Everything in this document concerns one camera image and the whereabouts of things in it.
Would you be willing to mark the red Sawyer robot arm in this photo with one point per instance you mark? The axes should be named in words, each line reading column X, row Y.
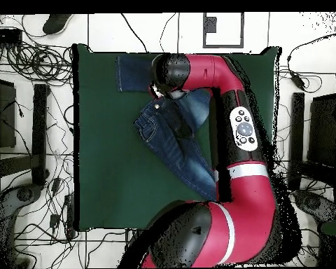
column 246, row 210

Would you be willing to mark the black case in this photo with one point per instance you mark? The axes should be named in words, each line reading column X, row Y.
column 323, row 131
column 2, row 115

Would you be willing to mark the black flat box device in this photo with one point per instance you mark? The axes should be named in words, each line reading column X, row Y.
column 4, row 35

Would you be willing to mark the black metal bar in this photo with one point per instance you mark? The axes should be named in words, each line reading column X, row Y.
column 39, row 134
column 296, row 134

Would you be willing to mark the person's shoe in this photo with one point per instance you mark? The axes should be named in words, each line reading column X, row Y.
column 56, row 23

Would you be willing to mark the grey square frame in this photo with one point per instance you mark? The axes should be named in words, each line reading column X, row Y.
column 223, row 45

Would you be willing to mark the blue denim jeans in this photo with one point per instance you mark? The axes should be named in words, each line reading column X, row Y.
column 168, row 140

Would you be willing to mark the dark green table cloth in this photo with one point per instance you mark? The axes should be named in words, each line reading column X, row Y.
column 106, row 168

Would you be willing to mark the black power strip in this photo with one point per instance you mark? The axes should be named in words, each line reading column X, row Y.
column 70, row 215

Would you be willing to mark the black power adapter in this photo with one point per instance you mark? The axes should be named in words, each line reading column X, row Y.
column 298, row 79

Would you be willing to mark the small black plug adapter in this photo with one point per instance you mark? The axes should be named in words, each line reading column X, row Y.
column 54, row 220

